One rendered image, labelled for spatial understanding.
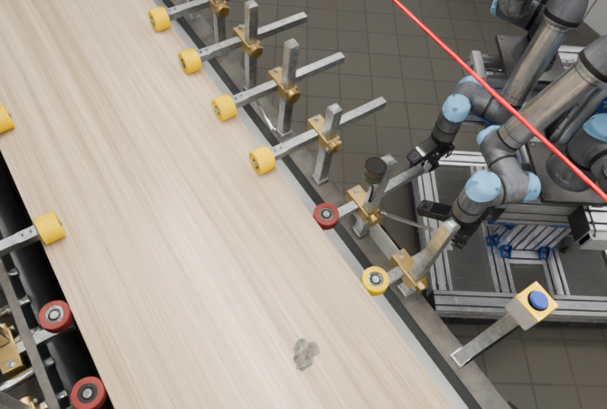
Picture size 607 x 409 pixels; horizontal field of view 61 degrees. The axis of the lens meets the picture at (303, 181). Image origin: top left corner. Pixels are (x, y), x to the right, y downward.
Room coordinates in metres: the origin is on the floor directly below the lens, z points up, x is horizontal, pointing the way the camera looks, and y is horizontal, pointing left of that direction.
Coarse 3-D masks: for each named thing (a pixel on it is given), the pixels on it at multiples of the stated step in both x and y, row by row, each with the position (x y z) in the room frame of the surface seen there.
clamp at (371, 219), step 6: (348, 192) 0.91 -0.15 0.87; (360, 192) 0.91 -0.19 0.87; (348, 198) 0.90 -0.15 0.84; (354, 198) 0.89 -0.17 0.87; (360, 198) 0.89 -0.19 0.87; (360, 204) 0.87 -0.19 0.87; (360, 210) 0.85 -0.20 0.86; (378, 210) 0.86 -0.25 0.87; (360, 216) 0.85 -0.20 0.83; (366, 216) 0.83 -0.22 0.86; (372, 216) 0.83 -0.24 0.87; (378, 216) 0.84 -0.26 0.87; (366, 222) 0.82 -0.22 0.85; (372, 222) 0.82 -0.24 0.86; (378, 222) 0.84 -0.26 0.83
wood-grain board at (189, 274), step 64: (0, 0) 1.49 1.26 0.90; (64, 0) 1.55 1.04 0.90; (128, 0) 1.61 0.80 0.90; (0, 64) 1.17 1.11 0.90; (64, 64) 1.22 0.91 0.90; (128, 64) 1.27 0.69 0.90; (64, 128) 0.95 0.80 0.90; (128, 128) 0.99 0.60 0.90; (192, 128) 1.04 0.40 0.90; (64, 192) 0.72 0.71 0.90; (128, 192) 0.75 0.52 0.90; (192, 192) 0.79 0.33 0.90; (256, 192) 0.83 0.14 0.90; (64, 256) 0.52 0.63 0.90; (128, 256) 0.55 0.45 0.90; (192, 256) 0.58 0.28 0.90; (256, 256) 0.62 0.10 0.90; (320, 256) 0.65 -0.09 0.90; (128, 320) 0.38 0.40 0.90; (192, 320) 0.40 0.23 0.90; (256, 320) 0.43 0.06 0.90; (320, 320) 0.46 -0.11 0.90; (384, 320) 0.49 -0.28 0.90; (128, 384) 0.22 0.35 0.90; (192, 384) 0.25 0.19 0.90; (256, 384) 0.27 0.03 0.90; (320, 384) 0.30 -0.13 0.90; (384, 384) 0.32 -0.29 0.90
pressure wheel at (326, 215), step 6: (324, 204) 0.82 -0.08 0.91; (330, 204) 0.83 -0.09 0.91; (318, 210) 0.80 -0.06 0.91; (324, 210) 0.80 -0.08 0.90; (330, 210) 0.81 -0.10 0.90; (336, 210) 0.81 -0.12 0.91; (318, 216) 0.78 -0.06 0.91; (324, 216) 0.78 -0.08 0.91; (330, 216) 0.79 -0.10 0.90; (336, 216) 0.79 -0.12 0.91; (318, 222) 0.76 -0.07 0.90; (324, 222) 0.76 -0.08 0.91; (330, 222) 0.76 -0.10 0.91; (336, 222) 0.77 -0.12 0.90; (324, 228) 0.75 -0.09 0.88; (330, 228) 0.76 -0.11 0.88
